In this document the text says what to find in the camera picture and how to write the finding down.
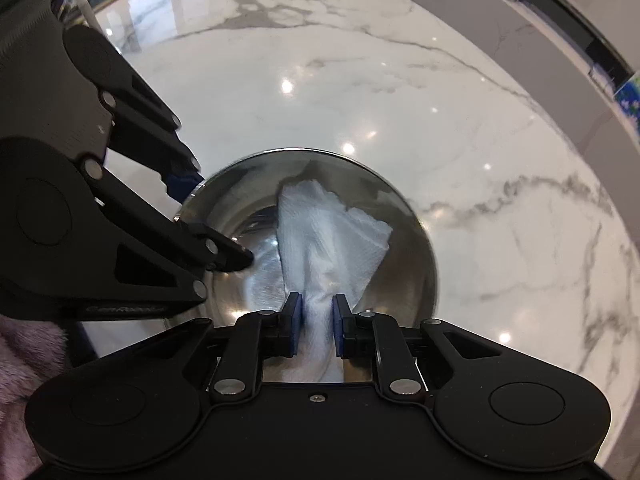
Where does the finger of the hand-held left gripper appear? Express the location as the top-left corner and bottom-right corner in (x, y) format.
(99, 67), (204, 202)
(70, 159), (254, 321)

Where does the lotus pond painting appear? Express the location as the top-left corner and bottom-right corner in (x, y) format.
(614, 72), (640, 133)

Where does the white cloth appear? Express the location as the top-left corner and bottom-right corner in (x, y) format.
(276, 160), (395, 386)

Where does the person's left forearm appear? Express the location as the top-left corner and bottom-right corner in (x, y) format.
(0, 316), (71, 480)

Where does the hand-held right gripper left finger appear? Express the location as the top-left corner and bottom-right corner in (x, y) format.
(97, 292), (305, 404)

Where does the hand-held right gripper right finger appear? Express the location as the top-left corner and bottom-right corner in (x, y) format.
(332, 293), (546, 404)

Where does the white marble television cabinet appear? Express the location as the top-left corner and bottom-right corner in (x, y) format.
(440, 0), (640, 136)

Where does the blue steel bowl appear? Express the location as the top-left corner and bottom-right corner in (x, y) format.
(176, 148), (439, 386)

